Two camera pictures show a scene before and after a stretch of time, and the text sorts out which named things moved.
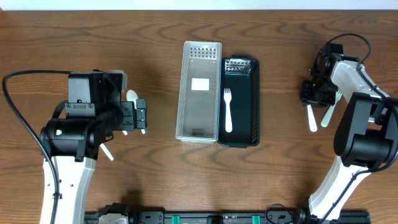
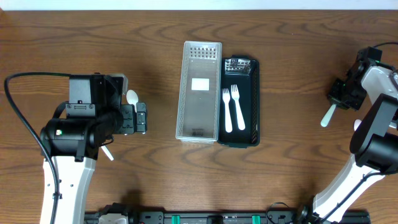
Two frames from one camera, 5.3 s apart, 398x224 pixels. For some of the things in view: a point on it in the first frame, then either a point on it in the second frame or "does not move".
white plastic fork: x=311 y=119 to x=236 y=94
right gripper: x=307 y=99 to x=337 y=84
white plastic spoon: x=132 y=96 does not move
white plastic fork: x=227 y=96 does not move
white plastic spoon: x=104 y=148 does not move
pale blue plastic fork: x=328 y=113 does not move
